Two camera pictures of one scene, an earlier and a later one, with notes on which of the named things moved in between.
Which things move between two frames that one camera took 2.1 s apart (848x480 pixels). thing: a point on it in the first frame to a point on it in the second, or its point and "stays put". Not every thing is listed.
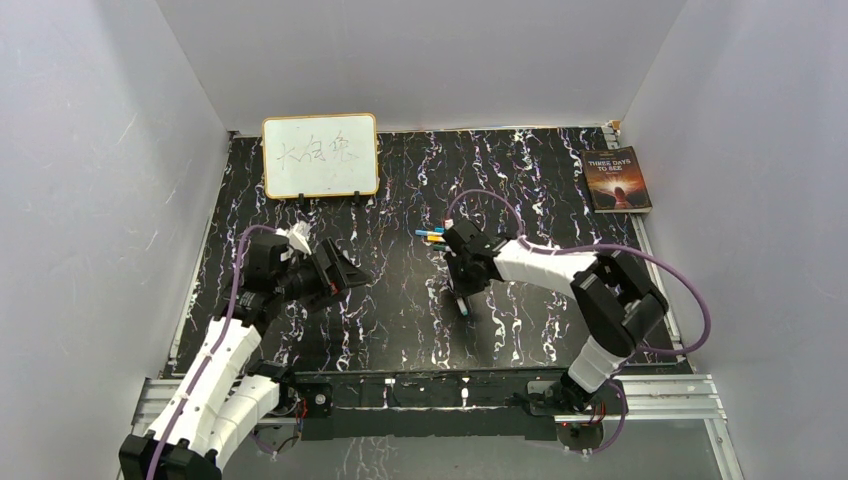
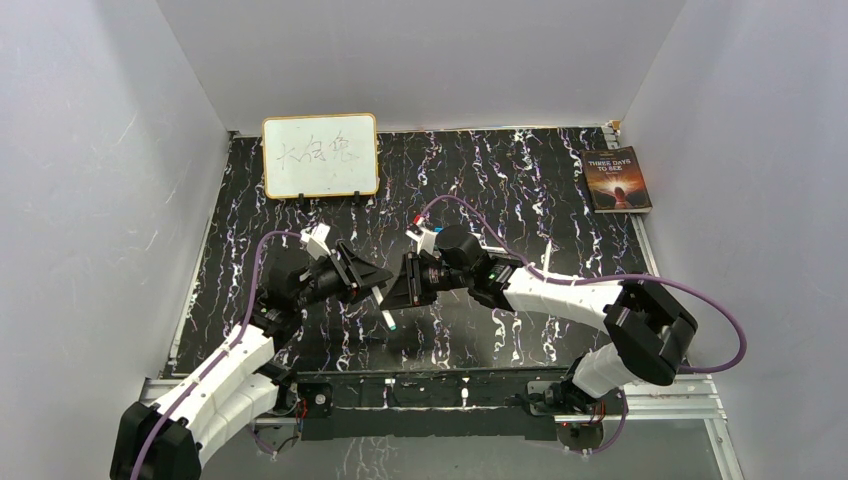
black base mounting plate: (463, 405) stays put
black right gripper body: (465, 280) to (437, 277)
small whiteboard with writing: (320, 155) stays put
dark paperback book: (615, 181) stays put
